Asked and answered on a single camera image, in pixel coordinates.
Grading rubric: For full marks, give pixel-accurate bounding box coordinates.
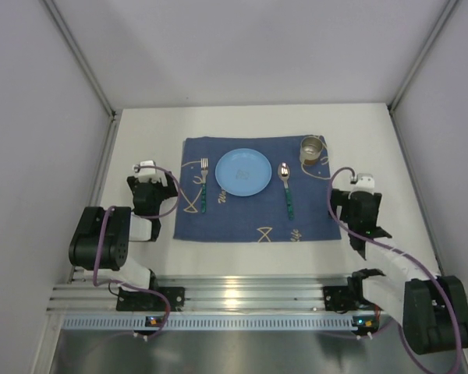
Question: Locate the small metal cup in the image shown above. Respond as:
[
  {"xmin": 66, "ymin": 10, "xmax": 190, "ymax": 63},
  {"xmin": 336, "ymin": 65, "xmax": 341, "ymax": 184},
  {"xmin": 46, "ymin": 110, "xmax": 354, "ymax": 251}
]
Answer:
[{"xmin": 300, "ymin": 136, "xmax": 324, "ymax": 165}]

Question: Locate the light blue plastic plate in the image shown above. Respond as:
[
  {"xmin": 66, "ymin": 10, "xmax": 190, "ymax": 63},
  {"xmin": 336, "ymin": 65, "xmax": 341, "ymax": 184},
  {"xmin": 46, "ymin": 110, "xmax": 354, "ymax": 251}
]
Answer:
[{"xmin": 214, "ymin": 148, "xmax": 272, "ymax": 197}]

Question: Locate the metal spoon teal handle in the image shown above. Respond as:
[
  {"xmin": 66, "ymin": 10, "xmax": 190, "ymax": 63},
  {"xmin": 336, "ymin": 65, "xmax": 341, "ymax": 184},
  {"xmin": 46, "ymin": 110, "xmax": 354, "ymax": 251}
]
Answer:
[{"xmin": 278, "ymin": 162, "xmax": 294, "ymax": 221}]

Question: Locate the left aluminium frame post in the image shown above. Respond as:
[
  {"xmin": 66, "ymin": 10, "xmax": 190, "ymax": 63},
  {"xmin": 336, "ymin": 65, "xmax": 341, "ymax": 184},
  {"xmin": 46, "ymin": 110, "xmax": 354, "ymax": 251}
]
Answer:
[{"xmin": 38, "ymin": 0, "xmax": 116, "ymax": 118}]

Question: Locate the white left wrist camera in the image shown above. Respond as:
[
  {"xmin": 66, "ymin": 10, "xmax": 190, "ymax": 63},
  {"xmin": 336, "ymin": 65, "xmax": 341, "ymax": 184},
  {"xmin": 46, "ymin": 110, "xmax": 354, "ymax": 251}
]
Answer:
[{"xmin": 133, "ymin": 160, "xmax": 159, "ymax": 182}]

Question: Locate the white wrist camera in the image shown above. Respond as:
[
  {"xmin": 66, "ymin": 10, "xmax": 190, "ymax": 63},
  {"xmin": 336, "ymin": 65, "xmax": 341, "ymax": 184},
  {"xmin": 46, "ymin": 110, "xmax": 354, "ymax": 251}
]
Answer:
[
  {"xmin": 350, "ymin": 173, "xmax": 375, "ymax": 194},
  {"xmin": 133, "ymin": 160, "xmax": 159, "ymax": 182}
]

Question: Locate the perforated grey cable duct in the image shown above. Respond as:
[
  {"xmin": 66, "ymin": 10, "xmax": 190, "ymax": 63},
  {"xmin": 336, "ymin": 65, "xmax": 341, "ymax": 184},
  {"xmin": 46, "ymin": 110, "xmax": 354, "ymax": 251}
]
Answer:
[{"xmin": 62, "ymin": 314, "xmax": 376, "ymax": 331}]

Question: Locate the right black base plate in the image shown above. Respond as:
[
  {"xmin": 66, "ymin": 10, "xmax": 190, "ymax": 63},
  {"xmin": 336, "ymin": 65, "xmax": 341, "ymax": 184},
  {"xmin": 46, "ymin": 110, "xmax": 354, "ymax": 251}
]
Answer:
[{"xmin": 322, "ymin": 286, "xmax": 381, "ymax": 314}]

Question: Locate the right aluminium frame post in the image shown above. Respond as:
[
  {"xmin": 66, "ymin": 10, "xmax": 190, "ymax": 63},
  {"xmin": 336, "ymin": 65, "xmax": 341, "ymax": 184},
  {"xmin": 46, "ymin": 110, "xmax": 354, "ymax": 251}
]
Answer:
[{"xmin": 388, "ymin": 0, "xmax": 463, "ymax": 112}]

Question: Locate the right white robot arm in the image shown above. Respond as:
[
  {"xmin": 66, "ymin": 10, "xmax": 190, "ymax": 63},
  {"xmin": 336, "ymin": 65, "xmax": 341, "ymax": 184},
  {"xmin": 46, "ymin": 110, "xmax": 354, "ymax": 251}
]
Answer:
[{"xmin": 328, "ymin": 189, "xmax": 468, "ymax": 355}]

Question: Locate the metal fork teal handle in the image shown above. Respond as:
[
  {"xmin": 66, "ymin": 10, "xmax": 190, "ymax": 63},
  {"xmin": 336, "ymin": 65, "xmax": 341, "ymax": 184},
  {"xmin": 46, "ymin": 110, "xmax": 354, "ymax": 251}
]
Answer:
[{"xmin": 200, "ymin": 157, "xmax": 209, "ymax": 213}]

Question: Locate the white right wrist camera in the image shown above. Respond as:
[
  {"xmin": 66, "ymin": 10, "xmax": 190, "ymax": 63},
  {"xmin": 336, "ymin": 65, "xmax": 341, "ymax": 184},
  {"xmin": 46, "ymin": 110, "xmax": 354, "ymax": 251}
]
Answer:
[{"xmin": 350, "ymin": 173, "xmax": 375, "ymax": 194}]

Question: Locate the aluminium frame post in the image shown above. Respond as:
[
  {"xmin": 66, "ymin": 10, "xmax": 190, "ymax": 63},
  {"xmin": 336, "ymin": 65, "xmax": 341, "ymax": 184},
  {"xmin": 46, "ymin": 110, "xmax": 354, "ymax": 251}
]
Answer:
[
  {"xmin": 38, "ymin": 0, "xmax": 116, "ymax": 118},
  {"xmin": 388, "ymin": 0, "xmax": 463, "ymax": 112}
]

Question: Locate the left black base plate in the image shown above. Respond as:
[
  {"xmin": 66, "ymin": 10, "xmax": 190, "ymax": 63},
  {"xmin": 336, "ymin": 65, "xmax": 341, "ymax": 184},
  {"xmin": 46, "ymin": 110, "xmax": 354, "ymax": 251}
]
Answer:
[{"xmin": 115, "ymin": 287, "xmax": 186, "ymax": 312}]

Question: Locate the blue cloth placemat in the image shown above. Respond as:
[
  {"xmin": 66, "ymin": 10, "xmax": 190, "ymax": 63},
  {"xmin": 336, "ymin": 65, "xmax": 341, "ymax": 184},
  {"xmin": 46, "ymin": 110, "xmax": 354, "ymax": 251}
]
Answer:
[{"xmin": 174, "ymin": 136, "xmax": 341, "ymax": 243}]

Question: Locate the aluminium mounting rail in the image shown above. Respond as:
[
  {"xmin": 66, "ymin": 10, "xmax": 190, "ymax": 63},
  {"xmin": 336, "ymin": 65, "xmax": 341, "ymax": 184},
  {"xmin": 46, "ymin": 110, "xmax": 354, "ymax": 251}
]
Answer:
[{"xmin": 47, "ymin": 276, "xmax": 346, "ymax": 314}]

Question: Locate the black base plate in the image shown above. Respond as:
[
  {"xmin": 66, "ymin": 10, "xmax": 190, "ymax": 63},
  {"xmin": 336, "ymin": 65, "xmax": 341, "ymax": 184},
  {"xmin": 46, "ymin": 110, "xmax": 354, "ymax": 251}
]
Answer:
[
  {"xmin": 322, "ymin": 286, "xmax": 381, "ymax": 314},
  {"xmin": 115, "ymin": 287, "xmax": 186, "ymax": 312}
]

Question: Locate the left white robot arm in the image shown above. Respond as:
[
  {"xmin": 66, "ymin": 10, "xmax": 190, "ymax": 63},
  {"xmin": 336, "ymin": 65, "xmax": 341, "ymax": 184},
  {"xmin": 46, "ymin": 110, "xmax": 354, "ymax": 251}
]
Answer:
[{"xmin": 69, "ymin": 172, "xmax": 179, "ymax": 292}]

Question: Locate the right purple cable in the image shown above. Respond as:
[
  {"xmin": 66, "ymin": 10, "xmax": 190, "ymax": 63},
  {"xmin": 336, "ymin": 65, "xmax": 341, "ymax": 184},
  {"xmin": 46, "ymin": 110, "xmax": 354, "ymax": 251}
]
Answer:
[{"xmin": 326, "ymin": 167, "xmax": 463, "ymax": 374}]

